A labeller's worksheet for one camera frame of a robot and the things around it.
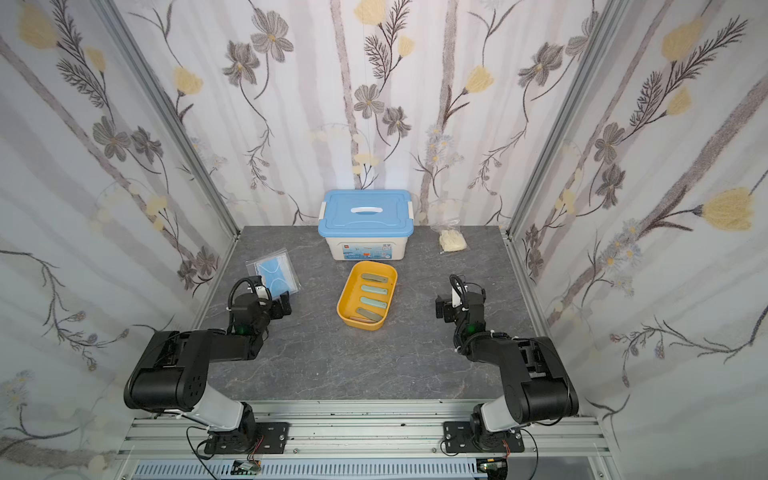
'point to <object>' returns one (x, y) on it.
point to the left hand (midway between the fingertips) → (274, 290)
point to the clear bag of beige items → (445, 216)
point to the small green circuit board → (248, 467)
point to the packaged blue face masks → (277, 272)
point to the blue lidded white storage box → (366, 224)
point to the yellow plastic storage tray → (367, 295)
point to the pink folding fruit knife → (363, 320)
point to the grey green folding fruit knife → (369, 314)
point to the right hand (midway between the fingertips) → (462, 290)
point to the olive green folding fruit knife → (374, 277)
